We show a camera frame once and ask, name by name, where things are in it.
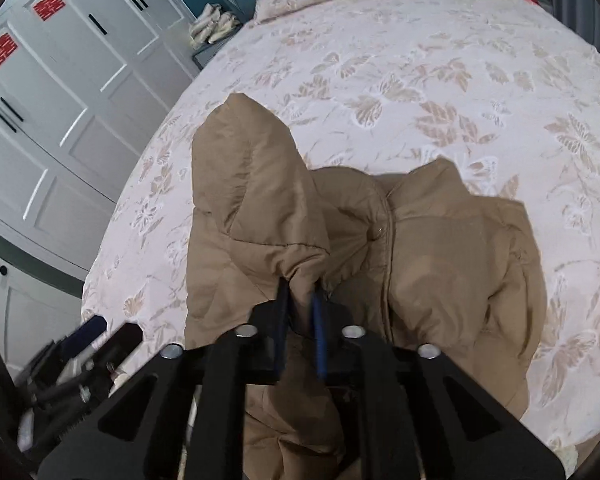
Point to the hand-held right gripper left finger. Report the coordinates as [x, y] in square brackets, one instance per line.
[267, 355]

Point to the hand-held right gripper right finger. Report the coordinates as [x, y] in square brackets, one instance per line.
[330, 350]

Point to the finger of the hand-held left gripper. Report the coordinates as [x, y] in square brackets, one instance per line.
[122, 342]
[87, 332]

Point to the tan puffer jacket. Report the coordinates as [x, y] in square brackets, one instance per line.
[430, 260]

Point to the white cabinet with black knob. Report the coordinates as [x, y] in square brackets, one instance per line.
[35, 310]

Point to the white panelled wardrobe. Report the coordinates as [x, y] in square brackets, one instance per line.
[80, 110]

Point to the floral bedspread bed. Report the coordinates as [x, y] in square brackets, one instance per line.
[430, 85]

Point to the red paper wardrobe sticker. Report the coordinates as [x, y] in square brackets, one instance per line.
[50, 6]
[1, 51]

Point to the blue nightstand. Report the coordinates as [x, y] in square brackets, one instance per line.
[205, 56]

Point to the pile of cream cloth items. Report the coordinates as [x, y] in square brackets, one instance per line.
[212, 25]

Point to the grey pleated curtain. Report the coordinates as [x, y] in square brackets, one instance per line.
[580, 15]

